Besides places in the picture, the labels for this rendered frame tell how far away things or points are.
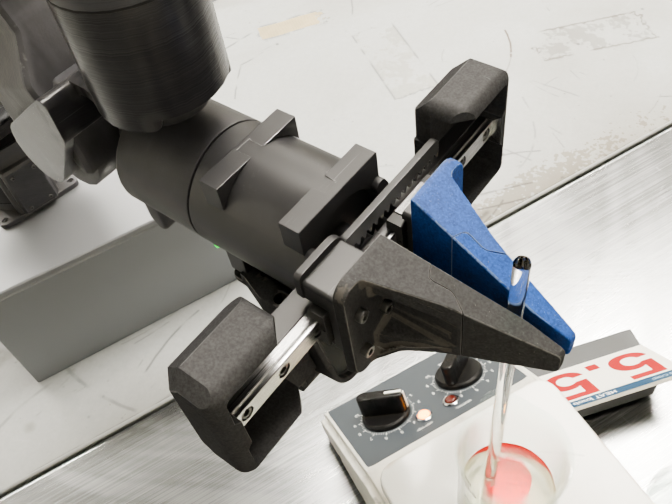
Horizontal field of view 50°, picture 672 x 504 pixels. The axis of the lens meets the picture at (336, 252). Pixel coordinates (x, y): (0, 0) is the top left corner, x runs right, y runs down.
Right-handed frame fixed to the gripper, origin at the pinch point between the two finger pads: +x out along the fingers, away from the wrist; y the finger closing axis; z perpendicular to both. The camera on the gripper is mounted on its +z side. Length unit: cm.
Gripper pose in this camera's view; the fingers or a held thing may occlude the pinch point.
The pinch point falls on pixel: (479, 307)
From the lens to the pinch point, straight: 26.9
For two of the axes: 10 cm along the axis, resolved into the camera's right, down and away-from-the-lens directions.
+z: 1.2, 6.1, 7.8
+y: -6.0, 6.7, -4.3
